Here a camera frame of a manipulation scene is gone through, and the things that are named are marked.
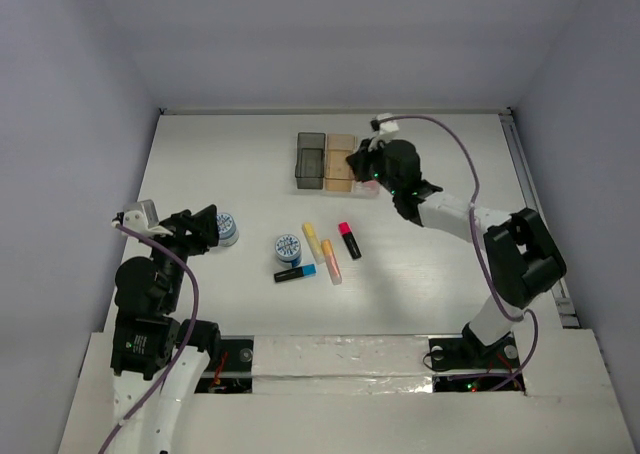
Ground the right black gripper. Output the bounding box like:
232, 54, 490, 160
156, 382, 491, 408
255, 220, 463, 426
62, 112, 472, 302
345, 136, 400, 196

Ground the pink capped black highlighter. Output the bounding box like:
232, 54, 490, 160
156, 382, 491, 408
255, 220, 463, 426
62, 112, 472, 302
338, 222, 362, 260

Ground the blue white round jar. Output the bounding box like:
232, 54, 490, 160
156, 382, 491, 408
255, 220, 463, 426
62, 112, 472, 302
274, 234, 302, 268

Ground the yellow highlighter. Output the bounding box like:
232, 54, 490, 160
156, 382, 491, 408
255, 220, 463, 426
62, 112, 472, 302
302, 222, 325, 264

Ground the blue capped black highlighter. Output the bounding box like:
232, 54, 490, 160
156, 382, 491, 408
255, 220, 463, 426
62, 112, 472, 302
273, 264, 316, 284

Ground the pink capped glue bottle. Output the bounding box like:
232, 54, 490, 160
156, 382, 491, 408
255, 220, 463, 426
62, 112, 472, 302
357, 181, 380, 196

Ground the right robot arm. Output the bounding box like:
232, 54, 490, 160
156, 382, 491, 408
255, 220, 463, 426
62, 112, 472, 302
346, 139, 567, 366

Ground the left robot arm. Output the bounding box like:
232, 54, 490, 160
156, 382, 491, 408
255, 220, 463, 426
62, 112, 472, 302
99, 200, 221, 453

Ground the clear plastic container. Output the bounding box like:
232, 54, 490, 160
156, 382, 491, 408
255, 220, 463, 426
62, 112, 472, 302
351, 137, 380, 198

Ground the orange translucent container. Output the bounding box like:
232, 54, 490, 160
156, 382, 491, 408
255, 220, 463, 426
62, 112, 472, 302
324, 134, 356, 193

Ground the grey translucent container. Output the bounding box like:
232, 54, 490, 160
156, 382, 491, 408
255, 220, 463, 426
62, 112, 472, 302
295, 132, 326, 190

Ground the orange highlighter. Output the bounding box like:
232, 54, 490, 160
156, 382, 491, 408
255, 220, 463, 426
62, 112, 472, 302
321, 239, 342, 285

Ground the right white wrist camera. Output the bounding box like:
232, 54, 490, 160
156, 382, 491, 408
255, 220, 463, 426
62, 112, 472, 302
370, 113, 399, 142

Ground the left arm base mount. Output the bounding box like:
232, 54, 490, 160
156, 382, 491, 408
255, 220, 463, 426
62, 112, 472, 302
195, 336, 254, 394

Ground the aluminium rail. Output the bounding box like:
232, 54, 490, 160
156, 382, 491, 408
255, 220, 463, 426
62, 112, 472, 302
499, 109, 582, 329

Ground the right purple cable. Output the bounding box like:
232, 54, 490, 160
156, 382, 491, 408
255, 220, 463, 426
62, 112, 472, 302
394, 115, 540, 393

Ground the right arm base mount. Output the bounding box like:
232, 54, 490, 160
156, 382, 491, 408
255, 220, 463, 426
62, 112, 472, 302
422, 334, 526, 393

